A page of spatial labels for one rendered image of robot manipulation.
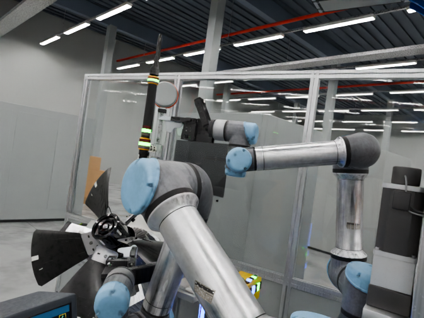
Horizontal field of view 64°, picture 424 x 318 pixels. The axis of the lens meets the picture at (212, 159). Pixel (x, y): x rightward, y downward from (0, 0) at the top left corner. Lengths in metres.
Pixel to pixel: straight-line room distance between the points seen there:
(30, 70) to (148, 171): 13.24
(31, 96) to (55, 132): 6.91
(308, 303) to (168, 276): 1.08
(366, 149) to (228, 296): 0.67
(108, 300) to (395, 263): 0.63
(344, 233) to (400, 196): 0.44
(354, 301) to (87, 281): 0.88
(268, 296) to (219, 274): 1.31
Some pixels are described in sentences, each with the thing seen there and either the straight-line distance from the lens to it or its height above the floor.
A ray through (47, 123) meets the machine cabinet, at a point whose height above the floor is 1.81.
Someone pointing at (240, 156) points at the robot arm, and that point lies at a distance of 1.00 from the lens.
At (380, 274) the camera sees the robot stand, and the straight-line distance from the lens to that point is 0.88.
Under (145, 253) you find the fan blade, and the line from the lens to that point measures 1.25.
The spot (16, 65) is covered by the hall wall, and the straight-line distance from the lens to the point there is 13.74.
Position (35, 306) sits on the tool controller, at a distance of 0.66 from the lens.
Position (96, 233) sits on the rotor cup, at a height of 1.19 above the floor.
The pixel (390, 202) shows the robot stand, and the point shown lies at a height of 1.49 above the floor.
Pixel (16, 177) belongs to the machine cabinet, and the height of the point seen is 0.79.
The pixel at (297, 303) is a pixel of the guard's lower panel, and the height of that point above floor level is 0.89.
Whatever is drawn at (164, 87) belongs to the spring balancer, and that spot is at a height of 1.92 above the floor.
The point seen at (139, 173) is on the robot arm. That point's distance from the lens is 0.69.
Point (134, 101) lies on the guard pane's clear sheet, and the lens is 2.41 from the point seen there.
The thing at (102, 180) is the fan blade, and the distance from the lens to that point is 1.63.
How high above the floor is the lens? 1.52
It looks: level
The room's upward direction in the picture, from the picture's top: 8 degrees clockwise
